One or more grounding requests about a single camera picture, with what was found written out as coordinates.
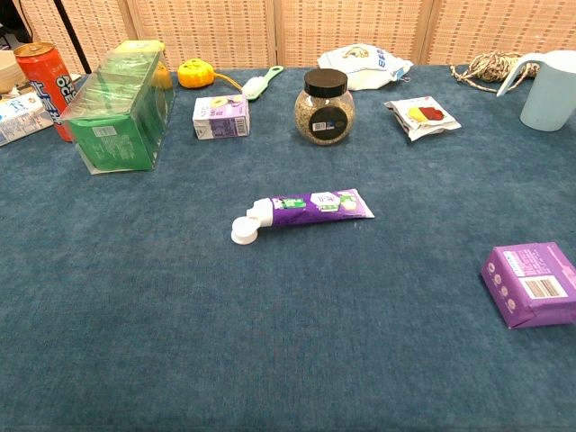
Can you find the purple white tube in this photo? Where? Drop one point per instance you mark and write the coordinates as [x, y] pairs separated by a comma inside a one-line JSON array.
[[315, 209]]

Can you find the glass jar with black lid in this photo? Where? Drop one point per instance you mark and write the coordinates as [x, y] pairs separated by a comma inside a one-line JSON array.
[[325, 112]]

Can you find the purple white juice carton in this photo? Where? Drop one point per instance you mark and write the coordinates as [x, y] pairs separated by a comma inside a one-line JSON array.
[[220, 117]]

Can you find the blue table cloth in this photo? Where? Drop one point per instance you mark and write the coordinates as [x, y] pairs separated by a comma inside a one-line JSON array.
[[270, 337]]

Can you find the green white brush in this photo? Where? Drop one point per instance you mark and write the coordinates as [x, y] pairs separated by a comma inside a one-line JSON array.
[[256, 87]]

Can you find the white snack bag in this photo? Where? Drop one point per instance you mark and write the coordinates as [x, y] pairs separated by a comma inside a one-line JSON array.
[[360, 67]]

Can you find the small cake packet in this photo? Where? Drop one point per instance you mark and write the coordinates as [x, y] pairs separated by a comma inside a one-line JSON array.
[[423, 117]]

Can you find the clear box of green packets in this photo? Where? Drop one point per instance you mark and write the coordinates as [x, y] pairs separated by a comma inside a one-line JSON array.
[[117, 135]]

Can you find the purple box with barcode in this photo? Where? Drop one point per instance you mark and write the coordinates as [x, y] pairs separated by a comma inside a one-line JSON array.
[[531, 288]]

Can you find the black tripod stand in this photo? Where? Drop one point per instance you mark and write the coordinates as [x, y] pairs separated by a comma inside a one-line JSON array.
[[72, 38]]

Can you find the red soda can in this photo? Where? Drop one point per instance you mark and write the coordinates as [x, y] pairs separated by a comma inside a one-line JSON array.
[[45, 76]]

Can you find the white blue milk carton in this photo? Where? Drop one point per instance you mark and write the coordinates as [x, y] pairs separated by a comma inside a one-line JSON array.
[[20, 119]]

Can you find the light blue pitcher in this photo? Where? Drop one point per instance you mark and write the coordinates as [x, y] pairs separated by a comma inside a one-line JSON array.
[[551, 94]]

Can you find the beige bowl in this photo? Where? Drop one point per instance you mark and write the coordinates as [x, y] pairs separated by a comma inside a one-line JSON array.
[[10, 72]]

